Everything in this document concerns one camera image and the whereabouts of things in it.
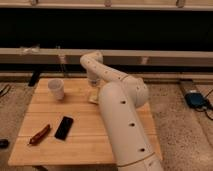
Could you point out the white sponge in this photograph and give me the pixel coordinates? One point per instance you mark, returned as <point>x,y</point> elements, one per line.
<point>93,96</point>

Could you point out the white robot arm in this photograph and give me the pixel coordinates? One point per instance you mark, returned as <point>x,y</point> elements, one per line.
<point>118,100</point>

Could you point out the black phone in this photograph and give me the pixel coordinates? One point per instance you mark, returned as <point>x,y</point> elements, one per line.
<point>64,127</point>

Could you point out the black post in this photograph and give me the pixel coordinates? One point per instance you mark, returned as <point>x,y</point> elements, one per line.
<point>35,76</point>

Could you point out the red sausage toy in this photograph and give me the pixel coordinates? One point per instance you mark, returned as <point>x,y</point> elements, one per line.
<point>40,135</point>

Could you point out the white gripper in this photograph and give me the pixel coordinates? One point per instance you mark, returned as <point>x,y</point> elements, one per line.
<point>93,82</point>

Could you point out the wooden table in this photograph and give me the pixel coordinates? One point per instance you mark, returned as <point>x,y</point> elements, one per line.
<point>87,141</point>

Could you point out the black object on floor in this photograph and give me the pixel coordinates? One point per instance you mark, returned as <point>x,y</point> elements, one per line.
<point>4,143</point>

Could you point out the blue device on floor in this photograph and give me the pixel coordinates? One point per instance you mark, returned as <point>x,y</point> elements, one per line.
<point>195,100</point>

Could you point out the white paper cup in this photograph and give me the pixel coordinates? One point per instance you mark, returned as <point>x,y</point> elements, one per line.
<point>56,87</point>

